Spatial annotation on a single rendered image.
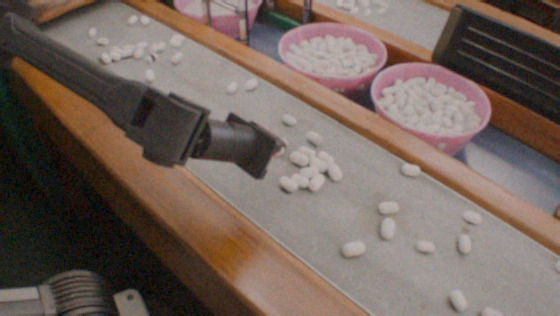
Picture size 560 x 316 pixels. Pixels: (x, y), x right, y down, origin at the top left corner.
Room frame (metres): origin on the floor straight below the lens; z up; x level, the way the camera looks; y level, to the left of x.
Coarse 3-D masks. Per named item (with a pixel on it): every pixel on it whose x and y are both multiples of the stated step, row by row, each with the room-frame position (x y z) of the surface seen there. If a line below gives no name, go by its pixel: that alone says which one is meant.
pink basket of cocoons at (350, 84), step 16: (288, 32) 1.06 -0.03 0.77; (304, 32) 1.09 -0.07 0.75; (320, 32) 1.10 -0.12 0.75; (336, 32) 1.10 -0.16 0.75; (368, 32) 1.06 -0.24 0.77; (288, 48) 1.03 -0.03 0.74; (368, 48) 1.04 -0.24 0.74; (384, 48) 0.98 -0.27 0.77; (288, 64) 0.90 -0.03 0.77; (320, 80) 0.86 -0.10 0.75; (336, 80) 0.85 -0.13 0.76; (352, 80) 0.86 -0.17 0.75; (368, 80) 0.89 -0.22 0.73; (352, 96) 0.89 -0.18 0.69
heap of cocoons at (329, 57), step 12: (300, 48) 1.05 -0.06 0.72; (312, 48) 1.02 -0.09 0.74; (324, 48) 1.02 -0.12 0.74; (336, 48) 1.03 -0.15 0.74; (348, 48) 1.03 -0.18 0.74; (360, 48) 1.03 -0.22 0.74; (288, 60) 0.98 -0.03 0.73; (300, 60) 0.96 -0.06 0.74; (312, 60) 0.96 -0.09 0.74; (324, 60) 0.96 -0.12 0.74; (336, 60) 0.96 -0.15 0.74; (348, 60) 0.96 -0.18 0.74; (360, 60) 0.97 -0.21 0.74; (372, 60) 0.96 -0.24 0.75; (312, 72) 0.94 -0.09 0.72; (324, 72) 0.91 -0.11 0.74; (336, 72) 0.92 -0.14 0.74; (348, 72) 0.91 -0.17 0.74; (360, 72) 0.94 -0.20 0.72
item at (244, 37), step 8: (208, 0) 1.11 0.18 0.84; (216, 0) 1.09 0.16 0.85; (240, 0) 1.02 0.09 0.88; (208, 8) 1.12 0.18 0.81; (232, 8) 1.05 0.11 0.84; (240, 8) 1.02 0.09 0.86; (208, 16) 1.12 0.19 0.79; (240, 16) 1.02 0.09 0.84; (208, 24) 1.12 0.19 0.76; (240, 24) 1.02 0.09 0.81; (240, 32) 1.02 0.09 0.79; (248, 32) 1.01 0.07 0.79; (240, 40) 1.02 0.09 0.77; (248, 40) 1.01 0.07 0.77
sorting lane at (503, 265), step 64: (128, 64) 0.96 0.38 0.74; (192, 64) 0.95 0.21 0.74; (320, 128) 0.71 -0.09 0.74; (256, 192) 0.53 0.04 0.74; (320, 192) 0.53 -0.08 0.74; (384, 192) 0.53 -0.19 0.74; (448, 192) 0.53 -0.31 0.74; (320, 256) 0.40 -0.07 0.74; (384, 256) 0.39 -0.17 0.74; (448, 256) 0.39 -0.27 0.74; (512, 256) 0.38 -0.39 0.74
